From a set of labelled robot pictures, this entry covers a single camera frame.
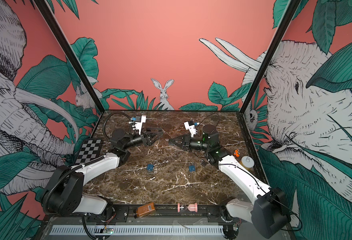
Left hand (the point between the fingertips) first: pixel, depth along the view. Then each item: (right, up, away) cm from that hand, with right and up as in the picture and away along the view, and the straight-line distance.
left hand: (162, 132), depth 70 cm
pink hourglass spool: (+14, -39, +5) cm, 42 cm away
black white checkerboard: (-50, -13, +25) cm, 57 cm away
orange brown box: (-9, -38, +2) cm, 39 cm away
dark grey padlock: (+23, -21, +23) cm, 38 cm away
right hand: (+4, -5, -3) cm, 7 cm away
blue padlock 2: (-10, -23, +21) cm, 32 cm away
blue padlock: (+16, -23, +20) cm, 35 cm away
